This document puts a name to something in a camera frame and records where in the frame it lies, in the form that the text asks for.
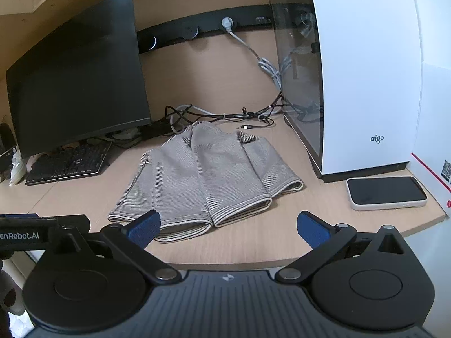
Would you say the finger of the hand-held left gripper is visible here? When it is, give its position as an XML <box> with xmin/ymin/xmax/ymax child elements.
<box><xmin>0</xmin><ymin>213</ymin><xmax>58</xmax><ymax>231</ymax></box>

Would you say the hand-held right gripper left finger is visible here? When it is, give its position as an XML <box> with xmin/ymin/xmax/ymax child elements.
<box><xmin>46</xmin><ymin>210</ymin><xmax>182</xmax><ymax>285</ymax></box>

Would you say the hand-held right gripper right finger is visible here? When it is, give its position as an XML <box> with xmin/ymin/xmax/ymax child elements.
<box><xmin>275</xmin><ymin>210</ymin><xmax>406</xmax><ymax>285</ymax></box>

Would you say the black white striped garment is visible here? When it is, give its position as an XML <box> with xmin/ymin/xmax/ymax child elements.
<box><xmin>107</xmin><ymin>120</ymin><xmax>304</xmax><ymax>243</ymax></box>

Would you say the brown and white plush item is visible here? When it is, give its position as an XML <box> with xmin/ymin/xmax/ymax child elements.
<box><xmin>0</xmin><ymin>261</ymin><xmax>27</xmax><ymax>317</ymax></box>

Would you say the black keyboard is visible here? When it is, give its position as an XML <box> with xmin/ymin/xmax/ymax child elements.
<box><xmin>25</xmin><ymin>140</ymin><xmax>112</xmax><ymax>186</ymax></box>

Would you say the smartphone in white case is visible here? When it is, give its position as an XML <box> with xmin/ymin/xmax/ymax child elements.
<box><xmin>346</xmin><ymin>176</ymin><xmax>428</xmax><ymax>212</ymax></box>

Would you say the black power adapter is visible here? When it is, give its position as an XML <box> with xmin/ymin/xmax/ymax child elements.
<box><xmin>141</xmin><ymin>120</ymin><xmax>175</xmax><ymax>139</ymax></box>

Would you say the white cardboard box red trim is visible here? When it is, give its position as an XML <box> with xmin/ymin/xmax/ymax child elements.
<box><xmin>410</xmin><ymin>61</ymin><xmax>451</xmax><ymax>219</ymax></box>

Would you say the black computer monitor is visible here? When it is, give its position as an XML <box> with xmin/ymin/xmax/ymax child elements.
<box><xmin>5</xmin><ymin>0</ymin><xmax>152</xmax><ymax>159</ymax></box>

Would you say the white computer case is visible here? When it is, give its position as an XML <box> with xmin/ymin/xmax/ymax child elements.
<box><xmin>267</xmin><ymin>0</ymin><xmax>423</xmax><ymax>184</ymax></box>

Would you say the black usb cable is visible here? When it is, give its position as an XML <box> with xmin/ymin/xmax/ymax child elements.
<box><xmin>238</xmin><ymin>120</ymin><xmax>275</xmax><ymax>131</ymax></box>

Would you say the white looped cable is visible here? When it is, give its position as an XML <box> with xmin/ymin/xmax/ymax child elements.
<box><xmin>169</xmin><ymin>104</ymin><xmax>226</xmax><ymax>134</ymax></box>

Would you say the black cable bundle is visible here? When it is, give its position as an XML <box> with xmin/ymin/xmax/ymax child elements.
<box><xmin>164</xmin><ymin>92</ymin><xmax>323</xmax><ymax>131</ymax></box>

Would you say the black power socket rail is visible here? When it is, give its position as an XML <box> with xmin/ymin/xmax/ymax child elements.
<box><xmin>137</xmin><ymin>4</ymin><xmax>273</xmax><ymax>55</ymax></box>

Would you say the white plug with cable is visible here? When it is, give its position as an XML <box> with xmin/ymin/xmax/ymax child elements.
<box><xmin>220</xmin><ymin>17</ymin><xmax>284</xmax><ymax>90</ymax></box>

